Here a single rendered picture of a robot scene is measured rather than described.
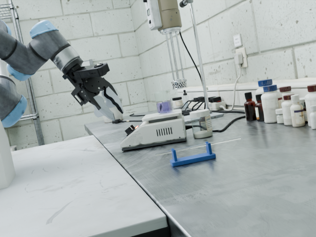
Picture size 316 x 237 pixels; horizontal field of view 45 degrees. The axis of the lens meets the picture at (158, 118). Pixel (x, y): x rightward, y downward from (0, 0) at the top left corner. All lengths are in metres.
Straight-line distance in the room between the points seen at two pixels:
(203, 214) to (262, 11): 1.12
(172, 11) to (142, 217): 1.14
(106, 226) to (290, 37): 1.03
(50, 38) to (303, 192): 0.85
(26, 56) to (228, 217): 0.85
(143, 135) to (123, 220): 0.58
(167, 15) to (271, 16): 0.41
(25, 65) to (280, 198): 0.87
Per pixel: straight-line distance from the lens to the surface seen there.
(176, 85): 1.60
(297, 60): 1.40
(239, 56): 1.71
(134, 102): 3.64
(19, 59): 1.20
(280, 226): 0.49
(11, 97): 1.23
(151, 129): 1.12
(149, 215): 0.58
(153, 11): 1.59
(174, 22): 1.60
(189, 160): 0.85
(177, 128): 1.12
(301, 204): 0.55
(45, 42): 1.19
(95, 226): 0.58
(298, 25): 1.37
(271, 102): 1.22
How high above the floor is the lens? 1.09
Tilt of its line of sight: 6 degrees down
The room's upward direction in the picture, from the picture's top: 10 degrees counter-clockwise
